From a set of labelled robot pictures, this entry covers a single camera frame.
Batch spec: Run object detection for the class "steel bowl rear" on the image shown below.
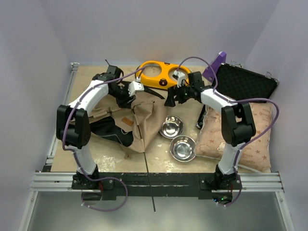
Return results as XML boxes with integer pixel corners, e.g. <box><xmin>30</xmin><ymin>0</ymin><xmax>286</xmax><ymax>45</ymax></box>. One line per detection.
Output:
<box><xmin>159</xmin><ymin>115</ymin><xmax>184</xmax><ymax>139</ymax></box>

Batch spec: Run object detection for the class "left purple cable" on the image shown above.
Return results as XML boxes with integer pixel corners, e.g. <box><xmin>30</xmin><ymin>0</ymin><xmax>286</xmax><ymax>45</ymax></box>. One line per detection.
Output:
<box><xmin>62</xmin><ymin>66</ymin><xmax>146</xmax><ymax>211</ymax></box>

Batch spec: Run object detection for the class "pink patterned pillow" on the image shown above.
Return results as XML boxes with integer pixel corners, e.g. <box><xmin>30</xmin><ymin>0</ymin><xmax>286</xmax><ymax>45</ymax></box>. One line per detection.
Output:
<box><xmin>193</xmin><ymin>101</ymin><xmax>273</xmax><ymax>173</ymax></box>

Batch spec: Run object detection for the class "steel bowl front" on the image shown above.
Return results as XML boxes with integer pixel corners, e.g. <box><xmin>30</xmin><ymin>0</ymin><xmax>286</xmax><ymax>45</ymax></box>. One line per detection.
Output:
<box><xmin>170</xmin><ymin>135</ymin><xmax>196</xmax><ymax>162</ymax></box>

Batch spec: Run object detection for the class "purple cable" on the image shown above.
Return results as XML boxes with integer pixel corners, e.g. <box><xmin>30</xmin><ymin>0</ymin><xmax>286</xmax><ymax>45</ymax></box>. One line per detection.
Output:
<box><xmin>62</xmin><ymin>66</ymin><xmax>146</xmax><ymax>211</ymax></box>
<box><xmin>177</xmin><ymin>56</ymin><xmax>280</xmax><ymax>207</ymax></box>

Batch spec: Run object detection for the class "beige pet tent fabric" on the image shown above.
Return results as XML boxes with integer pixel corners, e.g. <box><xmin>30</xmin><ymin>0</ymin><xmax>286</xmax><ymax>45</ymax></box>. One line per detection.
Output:
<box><xmin>89</xmin><ymin>87</ymin><xmax>167</xmax><ymax>154</ymax></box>

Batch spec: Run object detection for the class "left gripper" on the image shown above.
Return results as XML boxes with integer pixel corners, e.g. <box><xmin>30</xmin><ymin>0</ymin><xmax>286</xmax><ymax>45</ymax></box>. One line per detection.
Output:
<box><xmin>110</xmin><ymin>84</ymin><xmax>136</xmax><ymax>109</ymax></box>

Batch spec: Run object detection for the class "aluminium rail frame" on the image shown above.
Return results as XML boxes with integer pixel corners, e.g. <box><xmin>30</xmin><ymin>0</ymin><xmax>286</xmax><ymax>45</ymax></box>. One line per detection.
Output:
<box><xmin>18</xmin><ymin>171</ymin><xmax>294</xmax><ymax>231</ymax></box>

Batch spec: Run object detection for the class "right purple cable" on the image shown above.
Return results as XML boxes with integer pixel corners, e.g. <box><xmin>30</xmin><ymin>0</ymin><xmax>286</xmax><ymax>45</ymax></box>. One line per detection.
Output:
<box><xmin>177</xmin><ymin>56</ymin><xmax>280</xmax><ymax>207</ymax></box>

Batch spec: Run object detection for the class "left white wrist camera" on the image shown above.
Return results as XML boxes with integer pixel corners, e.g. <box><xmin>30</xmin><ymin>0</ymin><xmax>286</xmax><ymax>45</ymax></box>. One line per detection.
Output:
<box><xmin>128</xmin><ymin>77</ymin><xmax>144</xmax><ymax>97</ymax></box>

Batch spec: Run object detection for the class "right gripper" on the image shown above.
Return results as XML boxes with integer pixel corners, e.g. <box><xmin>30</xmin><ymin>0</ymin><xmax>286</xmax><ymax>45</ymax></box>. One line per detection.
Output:
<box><xmin>165</xmin><ymin>82</ymin><xmax>194</xmax><ymax>107</ymax></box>

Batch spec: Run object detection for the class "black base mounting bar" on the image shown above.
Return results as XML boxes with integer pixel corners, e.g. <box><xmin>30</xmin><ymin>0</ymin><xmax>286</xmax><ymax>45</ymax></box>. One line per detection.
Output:
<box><xmin>72</xmin><ymin>172</ymin><xmax>242</xmax><ymax>203</ymax></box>

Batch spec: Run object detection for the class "black foam-lined case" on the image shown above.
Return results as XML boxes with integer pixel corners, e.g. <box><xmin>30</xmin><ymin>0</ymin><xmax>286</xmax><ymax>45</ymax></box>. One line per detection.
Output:
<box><xmin>214</xmin><ymin>63</ymin><xmax>279</xmax><ymax>101</ymax></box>

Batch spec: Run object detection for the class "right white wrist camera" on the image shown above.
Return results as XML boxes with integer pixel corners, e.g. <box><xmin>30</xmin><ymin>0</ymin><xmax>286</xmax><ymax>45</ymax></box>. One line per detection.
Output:
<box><xmin>172</xmin><ymin>70</ymin><xmax>186</xmax><ymax>88</ymax></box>

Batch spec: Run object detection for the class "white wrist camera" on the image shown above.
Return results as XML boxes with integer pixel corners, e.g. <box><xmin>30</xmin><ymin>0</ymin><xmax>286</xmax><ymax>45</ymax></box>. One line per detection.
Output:
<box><xmin>128</xmin><ymin>77</ymin><xmax>144</xmax><ymax>97</ymax></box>
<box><xmin>172</xmin><ymin>70</ymin><xmax>186</xmax><ymax>88</ymax></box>

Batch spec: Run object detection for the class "steel bowl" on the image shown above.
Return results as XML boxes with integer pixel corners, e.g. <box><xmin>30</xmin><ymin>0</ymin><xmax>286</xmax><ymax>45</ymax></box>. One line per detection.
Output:
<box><xmin>159</xmin><ymin>115</ymin><xmax>184</xmax><ymax>139</ymax></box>
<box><xmin>170</xmin><ymin>135</ymin><xmax>196</xmax><ymax>162</ymax></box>

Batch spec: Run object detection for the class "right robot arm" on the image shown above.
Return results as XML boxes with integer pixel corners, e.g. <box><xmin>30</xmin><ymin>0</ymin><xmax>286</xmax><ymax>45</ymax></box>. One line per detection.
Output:
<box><xmin>165</xmin><ymin>70</ymin><xmax>256</xmax><ymax>190</ymax></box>

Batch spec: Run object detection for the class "yellow double bowl holder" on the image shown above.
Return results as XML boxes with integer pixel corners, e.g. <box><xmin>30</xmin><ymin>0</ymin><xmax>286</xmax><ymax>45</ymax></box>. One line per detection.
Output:
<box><xmin>135</xmin><ymin>61</ymin><xmax>178</xmax><ymax>90</ymax></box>

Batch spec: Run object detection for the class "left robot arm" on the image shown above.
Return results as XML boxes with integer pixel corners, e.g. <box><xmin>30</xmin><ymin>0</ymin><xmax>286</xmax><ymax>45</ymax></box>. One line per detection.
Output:
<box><xmin>56</xmin><ymin>65</ymin><xmax>140</xmax><ymax>189</ymax></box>

